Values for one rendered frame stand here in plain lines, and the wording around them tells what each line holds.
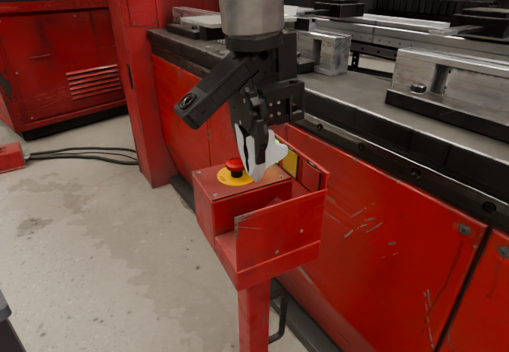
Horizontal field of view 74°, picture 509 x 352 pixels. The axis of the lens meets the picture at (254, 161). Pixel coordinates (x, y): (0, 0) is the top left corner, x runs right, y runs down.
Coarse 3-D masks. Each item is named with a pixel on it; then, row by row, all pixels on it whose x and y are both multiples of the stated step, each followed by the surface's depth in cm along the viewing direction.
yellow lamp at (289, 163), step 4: (288, 148) 60; (288, 152) 60; (292, 152) 58; (288, 156) 60; (292, 156) 59; (296, 156) 57; (284, 160) 62; (288, 160) 60; (292, 160) 59; (296, 160) 58; (284, 164) 62; (288, 164) 61; (292, 164) 59; (296, 164) 58; (284, 168) 62; (288, 168) 61; (292, 168) 60; (296, 168) 58; (292, 172) 60; (296, 172) 59
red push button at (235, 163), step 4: (228, 160) 61; (232, 160) 61; (236, 160) 60; (240, 160) 61; (228, 164) 60; (232, 164) 59; (236, 164) 59; (240, 164) 59; (228, 168) 60; (232, 168) 59; (236, 168) 59; (240, 168) 59; (244, 168) 60; (232, 172) 61; (236, 172) 60; (240, 172) 61; (232, 176) 61; (236, 176) 61; (240, 176) 61
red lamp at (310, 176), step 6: (306, 162) 55; (306, 168) 56; (312, 168) 54; (306, 174) 56; (312, 174) 54; (318, 174) 53; (306, 180) 56; (312, 180) 55; (318, 180) 53; (306, 186) 57; (312, 186) 55
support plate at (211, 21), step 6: (186, 18) 90; (192, 18) 90; (198, 18) 90; (204, 18) 90; (210, 18) 90; (216, 18) 90; (288, 18) 91; (294, 18) 92; (198, 24) 85; (204, 24) 82; (210, 24) 80; (216, 24) 80
